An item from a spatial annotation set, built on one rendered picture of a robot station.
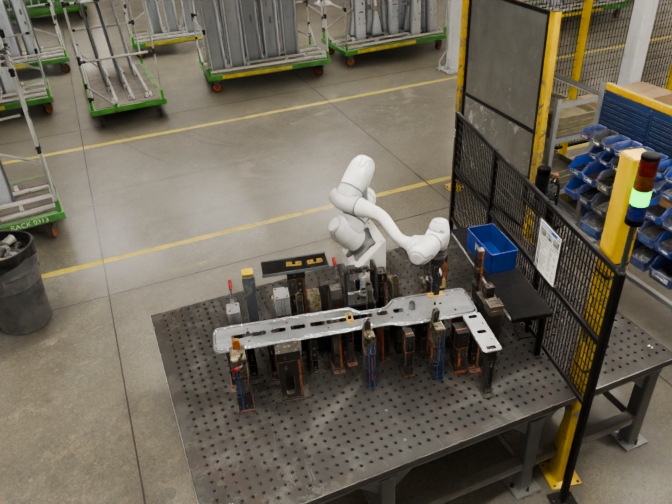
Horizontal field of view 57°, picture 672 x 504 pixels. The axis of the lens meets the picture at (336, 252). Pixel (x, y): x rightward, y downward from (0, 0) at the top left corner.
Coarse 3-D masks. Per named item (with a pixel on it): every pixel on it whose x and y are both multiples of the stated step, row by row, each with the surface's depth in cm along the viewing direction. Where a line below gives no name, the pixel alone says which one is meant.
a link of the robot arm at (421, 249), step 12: (360, 204) 321; (372, 204) 321; (372, 216) 319; (384, 216) 313; (384, 228) 311; (396, 228) 305; (396, 240) 300; (408, 240) 296; (420, 240) 292; (432, 240) 293; (408, 252) 292; (420, 252) 287; (432, 252) 290; (420, 264) 290
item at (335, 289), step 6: (330, 282) 337; (336, 282) 337; (330, 288) 332; (336, 288) 332; (330, 294) 335; (336, 294) 332; (330, 300) 336; (336, 300) 334; (342, 300) 336; (330, 306) 345; (336, 306) 337; (342, 318) 344; (342, 336) 350; (342, 342) 351
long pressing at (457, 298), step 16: (400, 304) 330; (416, 304) 330; (432, 304) 329; (448, 304) 328; (464, 304) 328; (272, 320) 323; (288, 320) 323; (304, 320) 323; (320, 320) 322; (384, 320) 320; (400, 320) 319; (416, 320) 319; (224, 336) 315; (256, 336) 314; (272, 336) 313; (288, 336) 313; (304, 336) 313; (320, 336) 313; (224, 352) 306
